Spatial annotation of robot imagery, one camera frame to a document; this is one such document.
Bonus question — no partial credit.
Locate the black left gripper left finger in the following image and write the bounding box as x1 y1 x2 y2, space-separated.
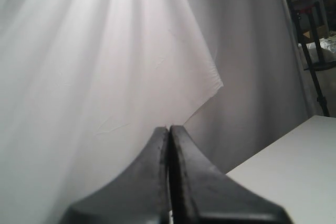
61 127 170 223

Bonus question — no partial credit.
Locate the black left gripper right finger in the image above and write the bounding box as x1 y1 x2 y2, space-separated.
170 125 290 223

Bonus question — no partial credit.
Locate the grey fabric backdrop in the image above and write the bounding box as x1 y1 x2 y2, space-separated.
1 0 308 223

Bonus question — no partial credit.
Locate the black metal stand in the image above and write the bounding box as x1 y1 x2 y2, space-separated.
277 0 336 116

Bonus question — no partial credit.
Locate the background shelf with clutter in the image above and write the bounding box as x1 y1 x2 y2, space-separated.
291 0 335 63

